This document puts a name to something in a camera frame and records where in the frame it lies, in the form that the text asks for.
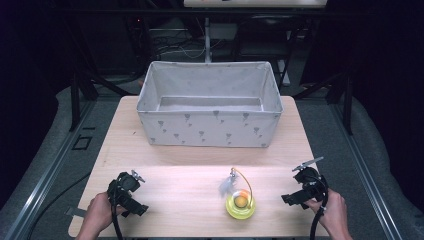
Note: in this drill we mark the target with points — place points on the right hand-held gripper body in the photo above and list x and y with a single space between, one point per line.
310 183

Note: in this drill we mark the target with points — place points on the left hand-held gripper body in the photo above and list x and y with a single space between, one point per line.
125 185

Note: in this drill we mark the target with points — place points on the yellow feather cat toy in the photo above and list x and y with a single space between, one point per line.
240 208

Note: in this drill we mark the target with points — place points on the white printed fabric storage box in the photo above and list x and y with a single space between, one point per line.
206 128

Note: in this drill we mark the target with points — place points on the person's right hand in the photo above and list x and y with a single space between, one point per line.
330 210

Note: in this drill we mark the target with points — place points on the person's left hand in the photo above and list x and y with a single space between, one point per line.
100 211

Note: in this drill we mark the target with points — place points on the grey tape strip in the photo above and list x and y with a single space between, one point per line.
75 211

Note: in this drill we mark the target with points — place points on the black chair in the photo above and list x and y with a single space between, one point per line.
263 36

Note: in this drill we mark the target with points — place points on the aluminium floor rail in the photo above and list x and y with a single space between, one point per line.
366 180
43 180

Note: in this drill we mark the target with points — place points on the black metal stand frame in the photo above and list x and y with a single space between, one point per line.
347 103
75 100

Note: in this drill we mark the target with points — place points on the white table post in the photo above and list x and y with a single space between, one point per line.
207 40

